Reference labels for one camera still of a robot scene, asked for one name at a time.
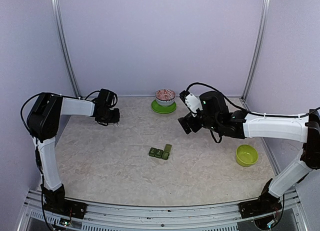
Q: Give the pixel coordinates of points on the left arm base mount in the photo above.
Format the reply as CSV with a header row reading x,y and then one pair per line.
x,y
66,207

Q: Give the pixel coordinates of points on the red patterned white bowl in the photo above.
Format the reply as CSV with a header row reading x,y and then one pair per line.
x,y
165,97

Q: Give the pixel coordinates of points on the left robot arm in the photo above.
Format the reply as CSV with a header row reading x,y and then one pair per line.
x,y
42,123

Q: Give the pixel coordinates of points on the lime green bowl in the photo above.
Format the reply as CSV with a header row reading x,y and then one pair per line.
x,y
246,155

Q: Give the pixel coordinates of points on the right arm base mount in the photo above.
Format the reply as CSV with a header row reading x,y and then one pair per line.
x,y
264,204

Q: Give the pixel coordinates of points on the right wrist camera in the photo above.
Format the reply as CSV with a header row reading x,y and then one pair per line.
x,y
192,102

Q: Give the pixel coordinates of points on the right aluminium frame post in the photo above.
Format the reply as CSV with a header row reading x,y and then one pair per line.
x,y
257,48

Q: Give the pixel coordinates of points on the aluminium frame post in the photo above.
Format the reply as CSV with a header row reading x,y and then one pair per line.
x,y
64,48
257,48

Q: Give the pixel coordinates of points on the green plate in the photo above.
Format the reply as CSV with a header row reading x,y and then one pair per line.
x,y
163,109

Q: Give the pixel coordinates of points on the left aluminium frame post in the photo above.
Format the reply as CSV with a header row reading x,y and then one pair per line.
x,y
64,48

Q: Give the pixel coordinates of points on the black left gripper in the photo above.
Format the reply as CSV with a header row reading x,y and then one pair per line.
x,y
116,119

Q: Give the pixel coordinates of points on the green pill organizer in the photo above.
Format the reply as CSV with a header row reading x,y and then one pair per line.
x,y
160,153

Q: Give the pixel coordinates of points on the front aluminium rail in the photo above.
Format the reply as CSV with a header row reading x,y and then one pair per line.
x,y
113,217

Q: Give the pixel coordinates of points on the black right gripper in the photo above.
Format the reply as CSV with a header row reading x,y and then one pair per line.
x,y
195,126

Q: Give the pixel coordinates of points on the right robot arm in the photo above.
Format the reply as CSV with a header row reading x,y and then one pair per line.
x,y
210,111

